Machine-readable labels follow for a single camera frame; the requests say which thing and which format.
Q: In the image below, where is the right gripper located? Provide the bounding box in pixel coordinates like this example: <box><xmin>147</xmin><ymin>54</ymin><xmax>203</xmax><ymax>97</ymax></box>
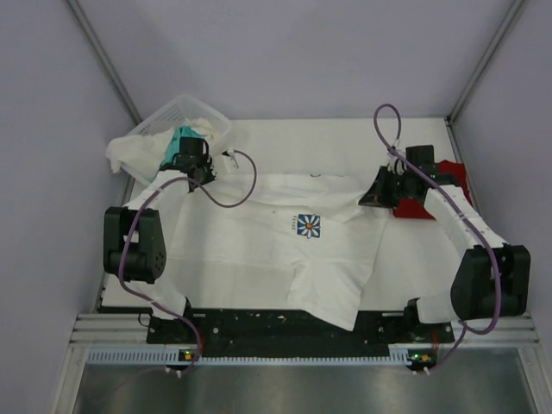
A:
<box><xmin>359</xmin><ymin>166</ymin><xmax>415</xmax><ymax>209</ymax></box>

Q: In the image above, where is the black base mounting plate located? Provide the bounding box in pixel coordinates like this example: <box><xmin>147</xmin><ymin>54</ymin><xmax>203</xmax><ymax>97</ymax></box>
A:
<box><xmin>146</xmin><ymin>306</ymin><xmax>454</xmax><ymax>357</ymax></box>

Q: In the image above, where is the aluminium frame rail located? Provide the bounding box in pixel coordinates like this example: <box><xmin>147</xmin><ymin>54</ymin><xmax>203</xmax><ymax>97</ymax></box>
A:
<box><xmin>69</xmin><ymin>314</ymin><xmax>540</xmax><ymax>348</ymax></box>

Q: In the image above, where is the cream cloth in basket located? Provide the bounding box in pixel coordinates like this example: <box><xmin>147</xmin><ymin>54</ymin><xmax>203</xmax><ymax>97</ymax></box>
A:
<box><xmin>105</xmin><ymin>117</ymin><xmax>222</xmax><ymax>182</ymax></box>

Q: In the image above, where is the white plastic basket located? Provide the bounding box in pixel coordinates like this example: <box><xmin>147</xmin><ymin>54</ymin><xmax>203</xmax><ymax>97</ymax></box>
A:
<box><xmin>129</xmin><ymin>94</ymin><xmax>233</xmax><ymax>185</ymax></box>

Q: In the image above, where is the red folded t-shirt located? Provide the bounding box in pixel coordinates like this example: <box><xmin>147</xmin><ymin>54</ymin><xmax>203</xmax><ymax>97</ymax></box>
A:
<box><xmin>393</xmin><ymin>160</ymin><xmax>473</xmax><ymax>220</ymax></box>

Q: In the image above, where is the teal cloth in basket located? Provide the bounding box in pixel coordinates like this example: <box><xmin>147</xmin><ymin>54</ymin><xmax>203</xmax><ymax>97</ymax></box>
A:
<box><xmin>159</xmin><ymin>126</ymin><xmax>209</xmax><ymax>172</ymax></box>

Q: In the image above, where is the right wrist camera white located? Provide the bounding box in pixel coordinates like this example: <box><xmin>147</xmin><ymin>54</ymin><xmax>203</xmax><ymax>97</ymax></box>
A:
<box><xmin>386</xmin><ymin>155</ymin><xmax>408</xmax><ymax>176</ymax></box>

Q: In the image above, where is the white peace flower t-shirt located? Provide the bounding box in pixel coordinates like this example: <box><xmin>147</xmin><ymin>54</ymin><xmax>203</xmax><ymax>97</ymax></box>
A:
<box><xmin>122</xmin><ymin>171</ymin><xmax>405</xmax><ymax>332</ymax></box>

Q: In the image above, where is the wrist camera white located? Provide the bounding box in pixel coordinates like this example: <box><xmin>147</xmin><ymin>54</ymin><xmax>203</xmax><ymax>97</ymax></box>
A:
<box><xmin>386</xmin><ymin>155</ymin><xmax>408</xmax><ymax>176</ymax></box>
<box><xmin>222</xmin><ymin>149</ymin><xmax>239</xmax><ymax>172</ymax></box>

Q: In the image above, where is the grey slotted cable duct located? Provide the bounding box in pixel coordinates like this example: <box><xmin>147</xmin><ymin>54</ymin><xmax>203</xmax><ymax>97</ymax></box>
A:
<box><xmin>86</xmin><ymin>348</ymin><xmax>412</xmax><ymax>366</ymax></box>

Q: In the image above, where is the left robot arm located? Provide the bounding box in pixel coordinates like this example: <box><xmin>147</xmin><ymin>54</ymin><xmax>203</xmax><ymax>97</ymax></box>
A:
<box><xmin>103</xmin><ymin>136</ymin><xmax>216</xmax><ymax>342</ymax></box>

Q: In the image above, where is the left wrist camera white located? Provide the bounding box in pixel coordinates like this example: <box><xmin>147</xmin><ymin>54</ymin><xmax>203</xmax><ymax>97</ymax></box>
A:
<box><xmin>222</xmin><ymin>149</ymin><xmax>239</xmax><ymax>172</ymax></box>

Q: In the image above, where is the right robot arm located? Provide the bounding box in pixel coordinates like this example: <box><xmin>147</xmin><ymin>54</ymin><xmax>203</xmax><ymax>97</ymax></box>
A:
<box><xmin>359</xmin><ymin>145</ymin><xmax>530</xmax><ymax>342</ymax></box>

